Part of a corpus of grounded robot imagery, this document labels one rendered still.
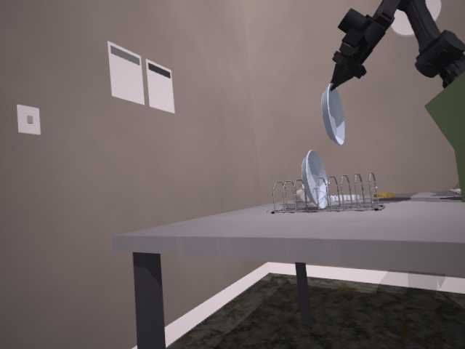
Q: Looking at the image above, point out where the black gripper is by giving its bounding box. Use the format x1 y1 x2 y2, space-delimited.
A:
330 51 367 91

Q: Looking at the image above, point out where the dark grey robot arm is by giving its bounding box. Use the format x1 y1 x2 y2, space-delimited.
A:
338 0 465 88

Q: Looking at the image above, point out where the white mug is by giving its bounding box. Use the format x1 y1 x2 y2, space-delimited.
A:
295 185 305 202

